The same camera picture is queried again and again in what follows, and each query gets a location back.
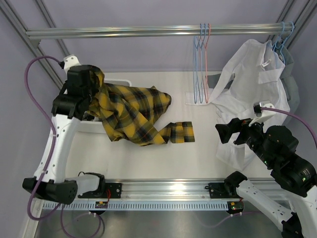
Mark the white slotted cable duct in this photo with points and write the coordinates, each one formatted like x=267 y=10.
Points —
x=117 y=205

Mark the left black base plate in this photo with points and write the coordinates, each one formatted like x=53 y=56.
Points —
x=103 y=195

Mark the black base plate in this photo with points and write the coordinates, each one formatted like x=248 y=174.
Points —
x=217 y=190
x=103 y=195

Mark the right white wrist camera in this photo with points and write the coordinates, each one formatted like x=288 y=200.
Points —
x=261 y=112

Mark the yellow black plaid shirt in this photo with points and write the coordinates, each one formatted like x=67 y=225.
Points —
x=130 y=113

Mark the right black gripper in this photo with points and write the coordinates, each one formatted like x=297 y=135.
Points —
x=225 y=130

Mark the light blue wire hangers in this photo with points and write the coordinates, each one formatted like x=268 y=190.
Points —
x=281 y=40

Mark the grey garment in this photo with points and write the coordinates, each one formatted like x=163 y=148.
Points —
x=288 y=81

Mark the white shirt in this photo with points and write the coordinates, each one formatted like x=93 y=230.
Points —
x=252 y=75

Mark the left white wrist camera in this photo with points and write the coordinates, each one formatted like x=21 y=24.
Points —
x=69 y=62

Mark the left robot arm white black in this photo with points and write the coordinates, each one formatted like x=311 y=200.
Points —
x=49 y=181

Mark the aluminium front rail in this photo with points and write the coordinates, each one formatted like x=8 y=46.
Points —
x=164 y=189

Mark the pink wire hanger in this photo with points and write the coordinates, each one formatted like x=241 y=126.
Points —
x=204 y=49

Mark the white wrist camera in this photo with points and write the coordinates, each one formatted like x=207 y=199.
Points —
x=69 y=62
x=261 y=112

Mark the left aluminium frame post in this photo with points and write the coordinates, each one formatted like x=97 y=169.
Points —
x=17 y=23

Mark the aluminium frame post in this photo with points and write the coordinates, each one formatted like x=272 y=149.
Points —
x=17 y=23
x=301 y=13

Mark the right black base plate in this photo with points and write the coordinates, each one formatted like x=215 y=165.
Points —
x=217 y=190

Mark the right aluminium frame post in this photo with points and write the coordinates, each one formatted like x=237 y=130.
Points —
x=301 y=13

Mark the light blue wire hanger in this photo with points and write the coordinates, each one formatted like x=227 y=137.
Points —
x=197 y=83
x=200 y=51

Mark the aluminium hanging rail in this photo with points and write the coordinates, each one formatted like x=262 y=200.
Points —
x=161 y=31

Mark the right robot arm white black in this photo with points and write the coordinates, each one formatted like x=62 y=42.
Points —
x=276 y=148

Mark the white plastic bin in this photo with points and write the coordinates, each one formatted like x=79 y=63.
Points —
x=91 y=124

